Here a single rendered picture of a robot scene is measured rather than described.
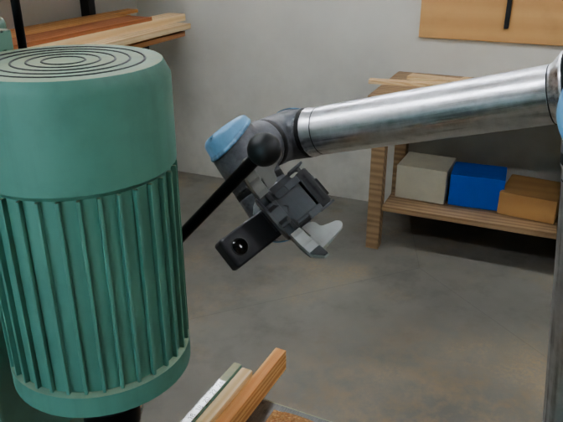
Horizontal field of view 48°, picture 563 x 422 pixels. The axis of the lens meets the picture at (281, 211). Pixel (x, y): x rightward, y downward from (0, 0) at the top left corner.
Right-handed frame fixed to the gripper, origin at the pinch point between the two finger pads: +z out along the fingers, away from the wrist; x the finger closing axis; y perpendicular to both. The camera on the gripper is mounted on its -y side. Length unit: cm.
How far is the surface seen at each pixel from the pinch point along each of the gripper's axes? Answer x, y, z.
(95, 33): -132, 9, -245
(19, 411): -1.7, -35.8, 4.8
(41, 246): -10.0, -18.6, 23.8
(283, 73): -68, 86, -316
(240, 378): 16.0, -19.8, -27.6
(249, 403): 19.5, -21.1, -25.6
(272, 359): 18.0, -14.5, -33.1
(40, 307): -6.8, -22.7, 20.3
